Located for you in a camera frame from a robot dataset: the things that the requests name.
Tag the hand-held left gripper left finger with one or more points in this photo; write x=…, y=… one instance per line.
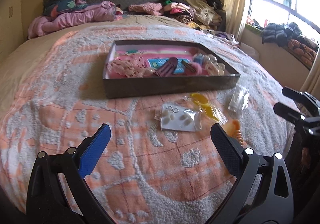
x=93, y=154

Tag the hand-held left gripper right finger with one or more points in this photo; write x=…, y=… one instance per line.
x=227, y=154

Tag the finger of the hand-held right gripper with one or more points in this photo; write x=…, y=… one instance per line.
x=287, y=112
x=293, y=93

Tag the white hair claw clip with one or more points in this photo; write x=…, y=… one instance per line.
x=216, y=69

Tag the dark cardboard box pink inside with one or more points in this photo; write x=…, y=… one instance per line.
x=175, y=85

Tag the clear hair claw clip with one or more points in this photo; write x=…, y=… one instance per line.
x=210, y=58

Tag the pink fluffy hair clip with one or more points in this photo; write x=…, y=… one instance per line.
x=197, y=68

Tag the beige dotted scrunchie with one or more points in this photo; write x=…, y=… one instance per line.
x=130, y=64

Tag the small blue box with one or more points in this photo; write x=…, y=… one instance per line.
x=197, y=59

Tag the purple hair clip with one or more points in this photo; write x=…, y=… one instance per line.
x=167, y=66

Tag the cream curtain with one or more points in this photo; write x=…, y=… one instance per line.
x=312, y=76
x=237, y=1

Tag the orange black patterned cushion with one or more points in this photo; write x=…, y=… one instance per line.
x=300, y=51

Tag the clear plastic bag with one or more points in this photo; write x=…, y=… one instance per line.
x=238, y=99

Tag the yellow sunglasses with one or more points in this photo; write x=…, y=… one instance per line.
x=200, y=100

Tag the earring card in clear sleeve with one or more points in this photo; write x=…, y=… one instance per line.
x=175, y=124

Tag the orange and white patterned blanket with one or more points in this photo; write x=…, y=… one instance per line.
x=150, y=176

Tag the black puffer jacket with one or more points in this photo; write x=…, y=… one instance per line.
x=275, y=34

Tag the green window seat cushion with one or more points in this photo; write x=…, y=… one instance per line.
x=252, y=28

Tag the purple and white clothes heap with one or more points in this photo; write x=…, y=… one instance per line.
x=225, y=36

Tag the teal printed card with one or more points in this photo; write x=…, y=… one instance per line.
x=156, y=63

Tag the black bag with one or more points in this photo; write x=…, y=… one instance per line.
x=213, y=1

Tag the cream fleece blanket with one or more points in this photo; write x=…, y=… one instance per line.
x=202, y=11

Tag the beige bed sheet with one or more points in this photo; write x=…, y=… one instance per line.
x=25, y=46

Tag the pink quilt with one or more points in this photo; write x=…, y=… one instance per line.
x=75, y=18

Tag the pile of mixed clothes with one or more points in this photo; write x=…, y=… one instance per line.
x=177, y=9

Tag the cream built-in wardrobe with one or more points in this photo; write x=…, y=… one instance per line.
x=10, y=26

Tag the dark floral pillow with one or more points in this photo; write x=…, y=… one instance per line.
x=58, y=5

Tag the pink knit garment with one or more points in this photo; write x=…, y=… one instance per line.
x=147, y=8

